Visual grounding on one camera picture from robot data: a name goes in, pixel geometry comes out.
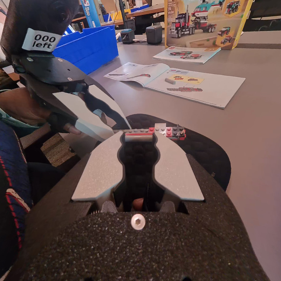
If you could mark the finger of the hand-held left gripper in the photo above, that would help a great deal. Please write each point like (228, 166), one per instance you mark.
(109, 103)
(87, 123)

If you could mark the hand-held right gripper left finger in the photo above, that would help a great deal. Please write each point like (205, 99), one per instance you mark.
(98, 171)

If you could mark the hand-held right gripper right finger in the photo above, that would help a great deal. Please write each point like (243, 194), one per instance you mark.
(175, 173)

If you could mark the long grey lego chassis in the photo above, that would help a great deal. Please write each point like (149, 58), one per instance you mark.
(166, 131)

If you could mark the blue plastic bin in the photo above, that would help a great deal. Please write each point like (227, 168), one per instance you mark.
(92, 50)

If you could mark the person's left forearm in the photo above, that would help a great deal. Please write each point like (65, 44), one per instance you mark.
(8, 121)

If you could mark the round grey lego bar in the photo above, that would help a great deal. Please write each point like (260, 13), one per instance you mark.
(170, 80)

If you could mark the lego set box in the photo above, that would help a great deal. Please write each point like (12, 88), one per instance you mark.
(197, 22)

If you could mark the person's right hand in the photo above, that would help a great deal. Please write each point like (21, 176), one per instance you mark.
(138, 204)

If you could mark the person's left hand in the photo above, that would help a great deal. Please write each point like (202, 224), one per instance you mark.
(22, 107)

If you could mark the black textured mat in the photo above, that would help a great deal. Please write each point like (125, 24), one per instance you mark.
(208, 158)

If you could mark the tall blue box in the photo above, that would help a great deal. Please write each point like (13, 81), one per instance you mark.
(87, 13)

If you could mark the dark grey cube device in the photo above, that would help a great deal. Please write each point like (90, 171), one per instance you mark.
(154, 34)

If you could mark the person's printed black shirt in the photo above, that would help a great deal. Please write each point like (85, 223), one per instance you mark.
(13, 175)

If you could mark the open instruction booklet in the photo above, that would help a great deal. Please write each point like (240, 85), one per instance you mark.
(208, 92)

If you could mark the car cover instruction booklet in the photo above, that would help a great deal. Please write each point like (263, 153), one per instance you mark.
(186, 56)

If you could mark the black tripod pole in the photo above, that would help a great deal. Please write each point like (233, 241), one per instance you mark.
(122, 13)

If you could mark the black cube camera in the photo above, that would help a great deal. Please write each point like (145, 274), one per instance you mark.
(127, 36)

